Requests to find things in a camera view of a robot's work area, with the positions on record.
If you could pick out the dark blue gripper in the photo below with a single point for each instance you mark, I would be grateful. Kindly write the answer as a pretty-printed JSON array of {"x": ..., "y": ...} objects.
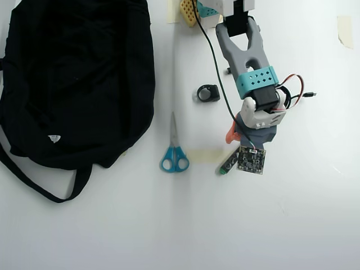
[{"x": 231, "y": 136}]

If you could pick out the white grey teal robot arm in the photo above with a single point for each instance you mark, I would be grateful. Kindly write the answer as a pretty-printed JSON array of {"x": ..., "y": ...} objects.
[{"x": 239, "y": 53}]

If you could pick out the narrow beige masking tape strip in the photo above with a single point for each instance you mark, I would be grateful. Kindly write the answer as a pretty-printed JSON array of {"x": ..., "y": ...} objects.
[{"x": 173, "y": 12}]

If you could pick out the green marker pen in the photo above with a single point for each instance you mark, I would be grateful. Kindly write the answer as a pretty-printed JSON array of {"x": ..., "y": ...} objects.
[{"x": 225, "y": 167}]

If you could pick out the torn beige masking tape piece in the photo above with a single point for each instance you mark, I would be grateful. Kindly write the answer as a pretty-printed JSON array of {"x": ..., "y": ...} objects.
[{"x": 346, "y": 31}]

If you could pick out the wide beige masking tape strip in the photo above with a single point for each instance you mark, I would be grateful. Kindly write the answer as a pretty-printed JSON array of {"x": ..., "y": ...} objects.
[{"x": 205, "y": 156}]

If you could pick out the black fabric bag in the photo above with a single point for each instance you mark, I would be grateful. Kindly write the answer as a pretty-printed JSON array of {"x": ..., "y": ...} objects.
[{"x": 70, "y": 84}]

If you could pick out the bare camera circuit board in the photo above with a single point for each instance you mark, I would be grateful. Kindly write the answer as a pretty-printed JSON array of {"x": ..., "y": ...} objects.
[{"x": 251, "y": 160}]

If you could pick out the yellow perforated base piece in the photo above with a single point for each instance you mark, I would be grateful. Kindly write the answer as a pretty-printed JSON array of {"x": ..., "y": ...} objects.
[{"x": 188, "y": 14}]

